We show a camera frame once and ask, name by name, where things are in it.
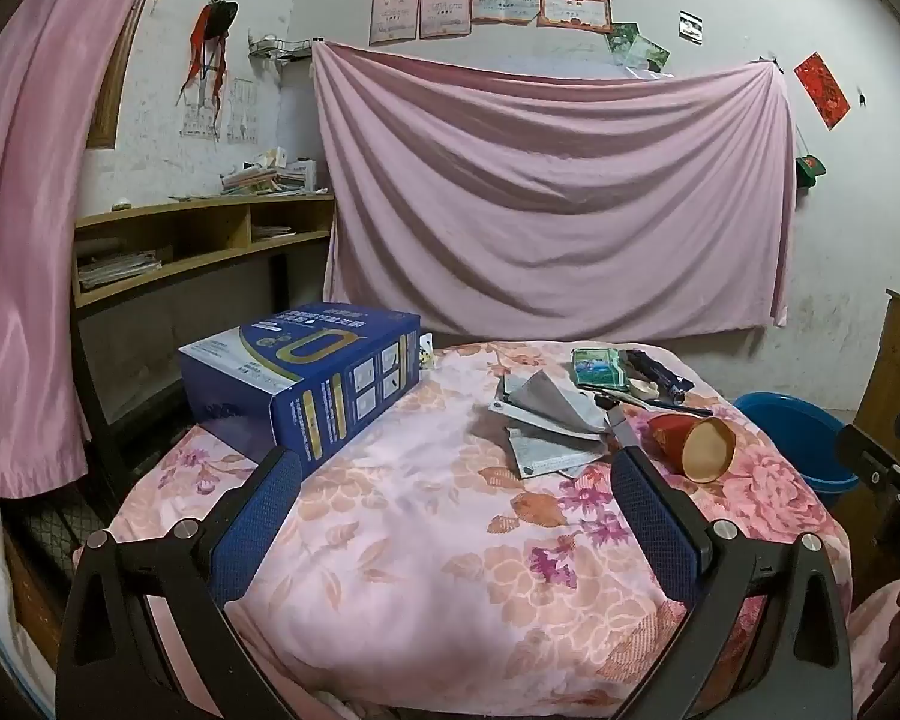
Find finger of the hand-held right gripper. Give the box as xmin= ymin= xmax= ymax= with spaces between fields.
xmin=836 ymin=424 xmax=900 ymax=492

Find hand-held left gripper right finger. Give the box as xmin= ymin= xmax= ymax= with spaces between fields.
xmin=611 ymin=446 xmax=854 ymax=720

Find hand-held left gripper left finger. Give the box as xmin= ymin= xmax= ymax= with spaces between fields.
xmin=55 ymin=446 xmax=305 ymax=720

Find blue cardboard box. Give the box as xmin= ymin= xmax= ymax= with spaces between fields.
xmin=178 ymin=307 xmax=423 ymax=477

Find green printed snack packet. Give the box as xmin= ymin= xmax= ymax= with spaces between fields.
xmin=571 ymin=347 xmax=631 ymax=391

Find blue plastic basin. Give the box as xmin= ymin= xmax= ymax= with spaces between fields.
xmin=733 ymin=390 xmax=860 ymax=511

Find wooden cabinet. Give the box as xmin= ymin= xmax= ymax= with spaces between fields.
xmin=851 ymin=289 xmax=900 ymax=481

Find red paper cup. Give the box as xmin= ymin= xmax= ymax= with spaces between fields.
xmin=649 ymin=412 xmax=737 ymax=482

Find white and green paper wrapper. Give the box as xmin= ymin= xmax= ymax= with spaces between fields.
xmin=504 ymin=427 xmax=608 ymax=479

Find black pen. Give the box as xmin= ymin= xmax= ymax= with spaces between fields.
xmin=596 ymin=390 xmax=713 ymax=418

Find pink floral blanket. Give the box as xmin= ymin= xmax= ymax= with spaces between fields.
xmin=75 ymin=341 xmax=852 ymax=720

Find wooden shelf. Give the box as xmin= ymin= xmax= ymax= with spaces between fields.
xmin=71 ymin=191 xmax=338 ymax=308

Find pile of papers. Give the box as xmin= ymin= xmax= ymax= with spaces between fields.
xmin=77 ymin=244 xmax=162 ymax=292

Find stack of books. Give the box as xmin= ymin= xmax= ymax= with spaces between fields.
xmin=220 ymin=150 xmax=320 ymax=196

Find pink curtain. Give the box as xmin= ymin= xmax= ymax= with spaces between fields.
xmin=0 ymin=0 xmax=173 ymax=500

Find red and black hanging ornament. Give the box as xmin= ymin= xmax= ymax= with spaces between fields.
xmin=178 ymin=0 xmax=239 ymax=140

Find pink hanging wall sheet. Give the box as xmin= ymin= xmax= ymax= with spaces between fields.
xmin=311 ymin=41 xmax=796 ymax=338

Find white wall paper sheets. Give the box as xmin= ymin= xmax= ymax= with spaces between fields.
xmin=182 ymin=79 xmax=260 ymax=143

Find green wall photos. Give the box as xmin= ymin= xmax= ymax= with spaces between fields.
xmin=607 ymin=22 xmax=672 ymax=76

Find wire wall rack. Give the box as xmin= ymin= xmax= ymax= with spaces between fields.
xmin=247 ymin=34 xmax=323 ymax=65

